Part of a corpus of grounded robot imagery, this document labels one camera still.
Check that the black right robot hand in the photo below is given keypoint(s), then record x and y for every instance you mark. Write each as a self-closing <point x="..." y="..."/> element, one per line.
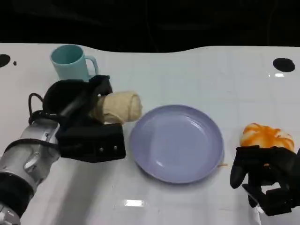
<point x="269" y="164"/>

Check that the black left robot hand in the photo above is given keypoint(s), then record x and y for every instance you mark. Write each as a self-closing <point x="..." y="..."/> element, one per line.
<point x="68" y="96"/>

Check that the beige towel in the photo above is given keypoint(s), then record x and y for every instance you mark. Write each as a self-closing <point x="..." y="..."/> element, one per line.
<point x="122" y="106"/>

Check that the orange and white bread roll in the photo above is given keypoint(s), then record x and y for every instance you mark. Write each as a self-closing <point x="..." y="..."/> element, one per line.
<point x="264" y="136"/>

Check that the pale green mug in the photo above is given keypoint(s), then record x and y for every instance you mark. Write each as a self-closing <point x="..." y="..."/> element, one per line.
<point x="70" y="63"/>

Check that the lilac plate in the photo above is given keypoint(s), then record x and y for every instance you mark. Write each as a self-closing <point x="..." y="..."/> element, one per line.
<point x="175" y="144"/>

